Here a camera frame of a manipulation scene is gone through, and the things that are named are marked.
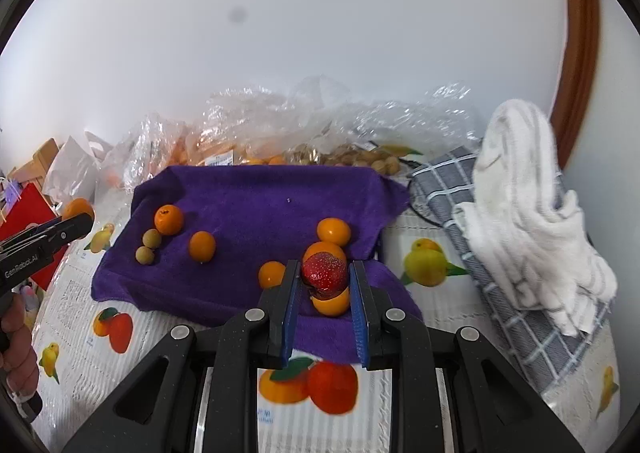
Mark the clear plastic bag of oranges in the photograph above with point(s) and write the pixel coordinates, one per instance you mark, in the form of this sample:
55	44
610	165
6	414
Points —
235	128
145	148

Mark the small orange kumquat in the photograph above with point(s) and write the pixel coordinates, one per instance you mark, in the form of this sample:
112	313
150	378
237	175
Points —
202	246
271	274
76	208
331	307
322	248
333	231

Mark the white plastic bag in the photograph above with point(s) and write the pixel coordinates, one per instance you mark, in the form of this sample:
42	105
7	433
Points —
72	168

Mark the pile of longans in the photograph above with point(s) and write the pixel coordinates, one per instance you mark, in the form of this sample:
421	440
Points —
350	158

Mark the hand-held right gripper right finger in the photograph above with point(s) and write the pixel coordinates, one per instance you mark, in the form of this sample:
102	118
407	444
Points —
359	318

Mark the fruit printed tablecloth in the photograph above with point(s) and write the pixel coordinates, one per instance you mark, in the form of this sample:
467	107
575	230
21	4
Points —
165	338

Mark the round brown longan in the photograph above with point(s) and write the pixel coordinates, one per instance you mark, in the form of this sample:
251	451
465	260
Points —
152	238

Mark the purple towel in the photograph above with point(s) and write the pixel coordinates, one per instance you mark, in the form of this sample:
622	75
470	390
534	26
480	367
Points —
250	203

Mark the small yellow-green fruit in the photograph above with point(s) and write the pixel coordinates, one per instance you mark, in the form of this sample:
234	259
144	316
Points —
145	254

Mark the clear plastic bag of longans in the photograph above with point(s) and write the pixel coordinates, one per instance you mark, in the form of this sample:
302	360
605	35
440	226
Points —
380	118

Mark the person's left hand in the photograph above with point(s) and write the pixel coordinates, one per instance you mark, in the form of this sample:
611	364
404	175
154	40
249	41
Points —
20	358

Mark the grey checked cloth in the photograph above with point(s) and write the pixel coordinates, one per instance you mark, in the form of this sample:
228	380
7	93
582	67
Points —
500	313

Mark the brown wooden door frame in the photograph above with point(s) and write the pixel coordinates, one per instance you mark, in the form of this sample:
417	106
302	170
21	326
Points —
582	58

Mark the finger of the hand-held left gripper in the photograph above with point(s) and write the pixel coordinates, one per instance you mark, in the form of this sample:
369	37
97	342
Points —
30	229
75	228

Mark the small tangerine with stem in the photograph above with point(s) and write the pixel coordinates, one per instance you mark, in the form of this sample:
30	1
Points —
168	219

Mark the white striped towel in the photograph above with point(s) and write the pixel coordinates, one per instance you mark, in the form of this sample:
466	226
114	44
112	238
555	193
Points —
525	213

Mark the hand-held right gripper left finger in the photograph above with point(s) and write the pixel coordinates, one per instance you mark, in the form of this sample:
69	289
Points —
291	313

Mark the red box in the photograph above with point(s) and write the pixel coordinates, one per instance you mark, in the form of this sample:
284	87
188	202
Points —
25	205

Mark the red strawberry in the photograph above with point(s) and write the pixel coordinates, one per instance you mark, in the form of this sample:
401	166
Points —
324	275

